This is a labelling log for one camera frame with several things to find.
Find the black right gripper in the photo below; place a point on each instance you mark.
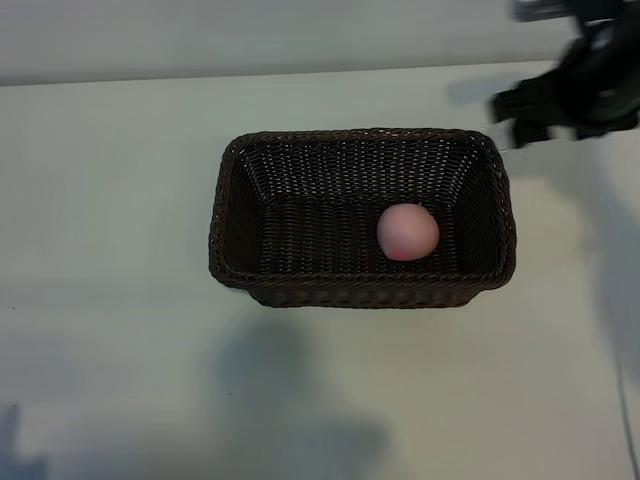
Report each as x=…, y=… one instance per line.
x=595, y=85

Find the dark brown wicker basket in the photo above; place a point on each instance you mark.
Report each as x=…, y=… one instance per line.
x=325, y=240

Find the pink peach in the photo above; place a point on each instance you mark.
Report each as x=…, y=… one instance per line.
x=407, y=232

